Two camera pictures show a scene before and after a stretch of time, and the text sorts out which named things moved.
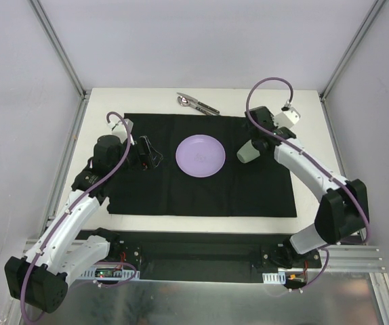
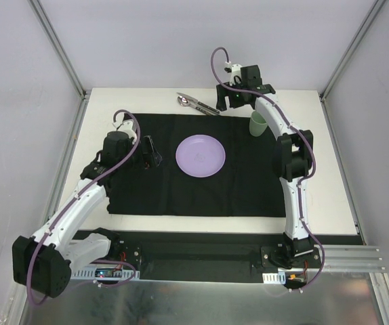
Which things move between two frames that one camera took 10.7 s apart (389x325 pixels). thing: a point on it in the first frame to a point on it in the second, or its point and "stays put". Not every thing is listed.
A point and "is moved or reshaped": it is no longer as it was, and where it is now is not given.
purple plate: (200, 156) stays put
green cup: (248, 152) is moved or reshaped
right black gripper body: (260, 145) to (226, 93)
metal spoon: (184, 101) stays put
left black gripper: (144, 152) stays put
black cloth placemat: (188, 165) stays put
